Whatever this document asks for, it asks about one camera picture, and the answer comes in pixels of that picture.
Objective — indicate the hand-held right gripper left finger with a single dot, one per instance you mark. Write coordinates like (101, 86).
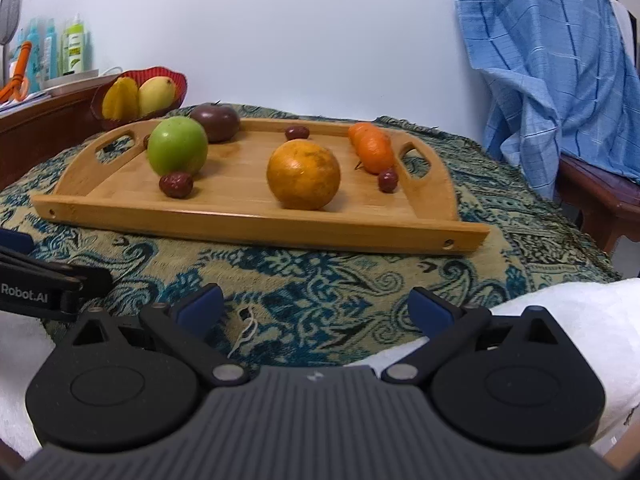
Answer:
(200, 310)

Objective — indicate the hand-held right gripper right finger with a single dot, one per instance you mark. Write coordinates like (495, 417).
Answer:
(430, 310)

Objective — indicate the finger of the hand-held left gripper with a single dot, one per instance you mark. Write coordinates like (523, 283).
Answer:
(85, 280)
(15, 241)

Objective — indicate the wooden serving tray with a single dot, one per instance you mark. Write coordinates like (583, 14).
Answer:
(225, 200)

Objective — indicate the red jujube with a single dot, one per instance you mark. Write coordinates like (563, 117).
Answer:
(296, 133)
(176, 185)
(387, 181)

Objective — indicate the small mandarin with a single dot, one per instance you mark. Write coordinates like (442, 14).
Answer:
(361, 131)
(380, 161)
(371, 146)

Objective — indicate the green apple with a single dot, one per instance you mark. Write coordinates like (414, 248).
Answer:
(177, 145)

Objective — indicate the large yellow-orange orange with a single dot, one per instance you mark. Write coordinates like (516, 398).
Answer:
(302, 175)

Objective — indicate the dark purple round fruit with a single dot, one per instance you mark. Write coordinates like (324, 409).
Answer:
(217, 120)

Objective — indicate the white thread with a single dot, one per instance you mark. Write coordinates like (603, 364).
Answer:
(248, 327)

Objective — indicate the patterned blue beige blanket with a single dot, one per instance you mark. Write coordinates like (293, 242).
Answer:
(350, 280)

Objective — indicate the brown wooden cabinet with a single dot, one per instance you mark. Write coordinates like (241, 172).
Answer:
(40, 130)

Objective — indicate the white towel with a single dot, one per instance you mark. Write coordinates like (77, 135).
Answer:
(550, 305)

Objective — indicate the stack of papers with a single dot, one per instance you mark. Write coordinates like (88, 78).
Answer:
(20, 102)

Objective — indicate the orange striped tool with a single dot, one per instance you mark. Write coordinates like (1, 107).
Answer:
(20, 77)

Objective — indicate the white tray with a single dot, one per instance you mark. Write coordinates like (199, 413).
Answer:
(70, 80)

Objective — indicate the yellow starfruit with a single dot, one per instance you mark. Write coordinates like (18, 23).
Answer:
(120, 100)

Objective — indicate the teal bottle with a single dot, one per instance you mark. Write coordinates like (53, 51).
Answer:
(50, 50)
(32, 35)

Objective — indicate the yellow mango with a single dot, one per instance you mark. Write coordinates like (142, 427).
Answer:
(157, 92)

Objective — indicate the lime green bottle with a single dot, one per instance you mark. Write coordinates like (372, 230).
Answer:
(73, 47)

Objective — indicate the dark wooden chair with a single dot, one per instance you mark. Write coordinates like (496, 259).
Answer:
(600, 185)

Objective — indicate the red fruit bowl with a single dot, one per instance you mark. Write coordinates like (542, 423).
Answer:
(177, 85)

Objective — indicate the grey mesh swatter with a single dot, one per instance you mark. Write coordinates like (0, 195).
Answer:
(10, 10)

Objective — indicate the blue striped cloth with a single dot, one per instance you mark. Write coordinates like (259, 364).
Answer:
(540, 60)

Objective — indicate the white hanging cloth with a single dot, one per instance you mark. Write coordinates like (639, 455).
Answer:
(622, 25)

